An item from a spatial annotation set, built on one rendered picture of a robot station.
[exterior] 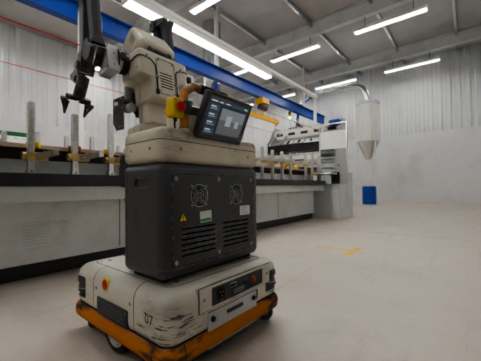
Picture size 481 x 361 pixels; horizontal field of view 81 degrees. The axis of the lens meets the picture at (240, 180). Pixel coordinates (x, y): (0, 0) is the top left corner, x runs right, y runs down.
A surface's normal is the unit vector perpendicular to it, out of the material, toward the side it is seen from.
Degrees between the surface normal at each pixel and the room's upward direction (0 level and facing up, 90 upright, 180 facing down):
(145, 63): 82
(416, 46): 90
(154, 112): 82
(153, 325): 90
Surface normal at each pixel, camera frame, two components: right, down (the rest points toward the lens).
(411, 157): -0.63, -0.01
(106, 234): 0.77, -0.02
